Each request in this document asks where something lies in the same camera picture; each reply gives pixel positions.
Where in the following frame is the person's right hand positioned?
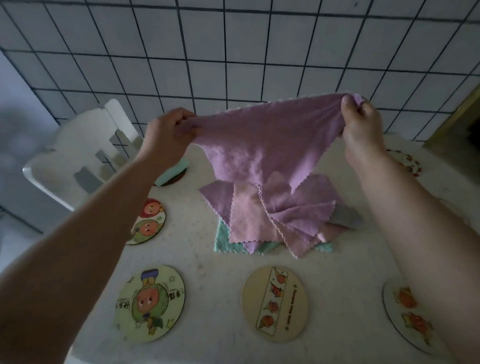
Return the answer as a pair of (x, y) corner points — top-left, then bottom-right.
(340, 93), (387, 170)

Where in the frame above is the person's left hand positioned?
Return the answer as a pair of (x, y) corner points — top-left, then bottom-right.
(136, 106), (200, 170)

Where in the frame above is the brown cartoon coaster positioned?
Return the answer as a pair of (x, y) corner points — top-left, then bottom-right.
(159, 170), (187, 187)

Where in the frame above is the red rimmed small coaster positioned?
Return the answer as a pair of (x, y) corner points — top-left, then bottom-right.
(386, 148), (424, 179)

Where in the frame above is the have a nice day coaster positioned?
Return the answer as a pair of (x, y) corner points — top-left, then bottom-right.
(125, 197), (167, 247)

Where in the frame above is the grey cloth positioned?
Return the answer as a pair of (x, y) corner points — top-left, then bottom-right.
(258, 173), (364, 241)

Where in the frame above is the green character round coaster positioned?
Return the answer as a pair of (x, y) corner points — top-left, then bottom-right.
(113, 264), (186, 344)

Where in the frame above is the two peach figures coaster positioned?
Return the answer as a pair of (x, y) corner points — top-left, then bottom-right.
(382, 277), (453, 357)

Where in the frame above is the cream strip cartoon coaster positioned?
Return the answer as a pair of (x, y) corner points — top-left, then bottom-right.
(240, 265), (310, 343)

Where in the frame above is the person's left forearm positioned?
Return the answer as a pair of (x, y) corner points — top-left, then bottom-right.
(0, 155), (181, 364)

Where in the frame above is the person's right forearm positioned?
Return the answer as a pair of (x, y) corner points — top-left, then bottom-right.
(352, 149), (480, 364)

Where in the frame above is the white slatted chair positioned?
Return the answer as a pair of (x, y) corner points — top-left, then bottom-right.
(22, 98), (145, 213)

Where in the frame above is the white cabinet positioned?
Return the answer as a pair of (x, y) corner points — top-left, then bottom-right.
(0, 48), (76, 233)

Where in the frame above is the cream speckled tablecloth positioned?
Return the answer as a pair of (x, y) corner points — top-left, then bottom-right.
(69, 133), (480, 364)

